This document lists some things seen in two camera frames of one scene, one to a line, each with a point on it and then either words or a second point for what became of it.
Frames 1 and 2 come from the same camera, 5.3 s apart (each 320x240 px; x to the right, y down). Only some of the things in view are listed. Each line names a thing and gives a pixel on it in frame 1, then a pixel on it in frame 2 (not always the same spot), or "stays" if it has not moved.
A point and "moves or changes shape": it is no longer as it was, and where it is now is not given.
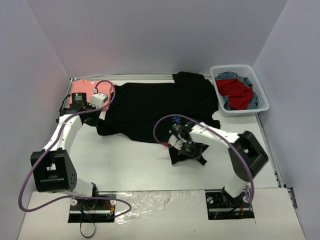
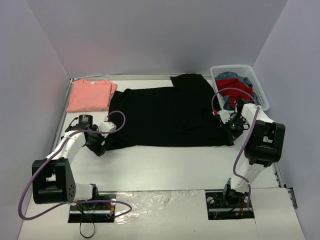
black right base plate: x=220 y=205 stays
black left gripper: x=89 y=116 to x=99 y=146
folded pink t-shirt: x=87 y=85 stays
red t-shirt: x=240 y=94 stays
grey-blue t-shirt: x=231 y=75 stays
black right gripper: x=191 y=149 to x=230 y=133
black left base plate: x=93 y=210 stays
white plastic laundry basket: x=247 y=72 stays
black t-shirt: x=154 y=110 moves or changes shape
